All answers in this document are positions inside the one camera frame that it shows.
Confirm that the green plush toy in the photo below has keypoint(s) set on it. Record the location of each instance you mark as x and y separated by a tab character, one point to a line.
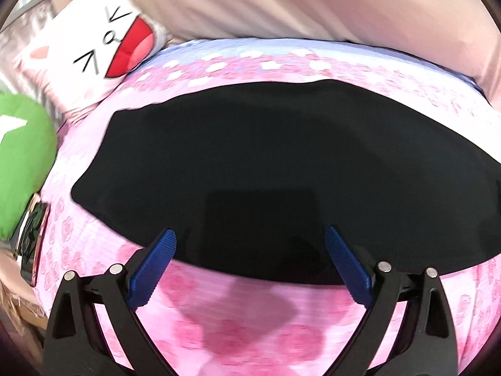
23	156

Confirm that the beige quilt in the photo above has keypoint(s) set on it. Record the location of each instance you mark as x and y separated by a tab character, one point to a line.
293	4

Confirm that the white cat face pillow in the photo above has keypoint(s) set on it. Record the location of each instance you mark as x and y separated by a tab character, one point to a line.
70	55

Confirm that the black phone with pink case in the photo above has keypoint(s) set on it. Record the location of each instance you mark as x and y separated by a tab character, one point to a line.
33	239

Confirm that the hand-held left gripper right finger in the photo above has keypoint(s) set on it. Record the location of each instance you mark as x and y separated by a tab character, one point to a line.
348	262

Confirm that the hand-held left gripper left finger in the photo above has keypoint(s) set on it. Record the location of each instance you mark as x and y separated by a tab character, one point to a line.
152	266

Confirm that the pink floral bed sheet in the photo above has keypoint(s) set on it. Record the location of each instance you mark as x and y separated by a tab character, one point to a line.
242	321

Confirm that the black pants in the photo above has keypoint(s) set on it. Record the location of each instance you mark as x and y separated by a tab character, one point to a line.
254	156

